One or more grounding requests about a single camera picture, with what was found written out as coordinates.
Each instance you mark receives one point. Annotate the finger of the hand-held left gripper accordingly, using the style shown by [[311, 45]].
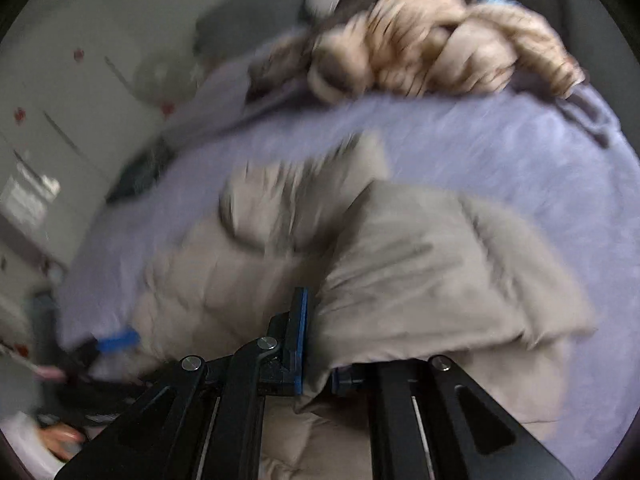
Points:
[[117, 341]]

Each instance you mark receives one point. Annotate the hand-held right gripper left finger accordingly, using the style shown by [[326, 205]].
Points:
[[300, 345]]

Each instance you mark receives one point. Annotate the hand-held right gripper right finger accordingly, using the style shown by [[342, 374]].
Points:
[[342, 381]]

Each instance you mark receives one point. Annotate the beige puffer jacket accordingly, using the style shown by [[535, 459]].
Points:
[[425, 270]]

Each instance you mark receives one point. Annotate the person's left hand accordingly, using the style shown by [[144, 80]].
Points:
[[60, 440]]

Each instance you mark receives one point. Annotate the dark green cloth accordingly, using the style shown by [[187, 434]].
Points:
[[140, 175]]

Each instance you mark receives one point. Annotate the white wardrobe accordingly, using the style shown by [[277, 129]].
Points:
[[60, 110]]

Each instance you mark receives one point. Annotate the grey bed sheet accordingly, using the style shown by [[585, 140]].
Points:
[[220, 95]]

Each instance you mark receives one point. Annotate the white fan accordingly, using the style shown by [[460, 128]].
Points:
[[157, 77]]

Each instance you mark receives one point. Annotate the purple plush blanket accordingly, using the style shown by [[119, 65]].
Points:
[[500, 150]]

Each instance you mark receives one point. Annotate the cream striped cloth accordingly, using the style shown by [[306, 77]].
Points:
[[425, 45]]

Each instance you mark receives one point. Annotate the dark grey headboard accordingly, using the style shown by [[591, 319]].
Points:
[[235, 15]]

